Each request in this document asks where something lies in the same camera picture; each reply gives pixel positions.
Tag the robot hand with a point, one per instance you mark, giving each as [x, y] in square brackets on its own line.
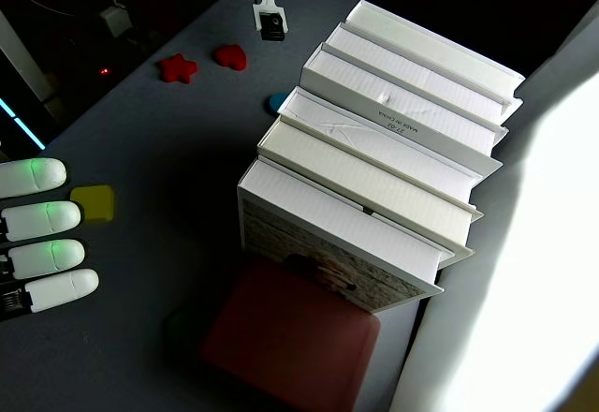
[42, 217]

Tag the Fashion India photo book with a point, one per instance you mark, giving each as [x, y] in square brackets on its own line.
[412, 63]

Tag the yellow rounded square block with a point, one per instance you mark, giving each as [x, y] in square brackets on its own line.
[98, 201]

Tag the cyan light strip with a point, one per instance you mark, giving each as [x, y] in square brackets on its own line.
[25, 128]

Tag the grey table cloth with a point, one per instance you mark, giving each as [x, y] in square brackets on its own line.
[164, 173]

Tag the small red indicator light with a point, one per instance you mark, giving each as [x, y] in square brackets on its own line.
[105, 71]

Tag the red star block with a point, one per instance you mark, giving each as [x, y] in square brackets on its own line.
[178, 68]

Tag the red heart block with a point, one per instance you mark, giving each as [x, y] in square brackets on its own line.
[231, 56]

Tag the blue round block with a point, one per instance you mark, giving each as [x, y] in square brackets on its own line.
[277, 104]

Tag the red hardcover book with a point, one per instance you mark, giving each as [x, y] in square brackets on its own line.
[290, 337]

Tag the white book with photo cover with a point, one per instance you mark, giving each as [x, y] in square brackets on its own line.
[327, 225]

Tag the white decorative book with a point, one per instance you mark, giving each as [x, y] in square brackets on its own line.
[374, 85]
[355, 136]
[365, 182]

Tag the white book gold lettered spine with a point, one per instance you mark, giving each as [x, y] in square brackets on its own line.
[435, 37]

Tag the white frame bar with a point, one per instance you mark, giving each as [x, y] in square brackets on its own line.
[13, 51]

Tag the small black camera white bracket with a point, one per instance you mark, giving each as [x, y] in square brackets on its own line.
[271, 25]

